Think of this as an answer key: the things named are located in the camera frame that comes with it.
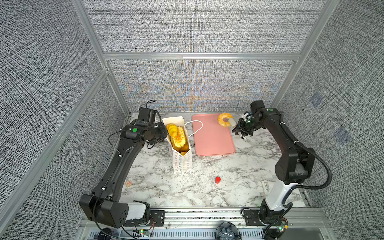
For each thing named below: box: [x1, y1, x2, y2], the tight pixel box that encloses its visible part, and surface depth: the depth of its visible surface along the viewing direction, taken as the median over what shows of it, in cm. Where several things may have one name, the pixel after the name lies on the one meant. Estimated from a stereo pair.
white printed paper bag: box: [162, 116, 204, 173], surface depth 83 cm
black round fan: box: [215, 221, 242, 240], surface depth 69 cm
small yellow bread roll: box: [166, 123, 178, 138], surface depth 79 cm
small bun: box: [218, 112, 233, 127], surface depth 97 cm
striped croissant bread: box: [170, 126, 186, 148], surface depth 77 cm
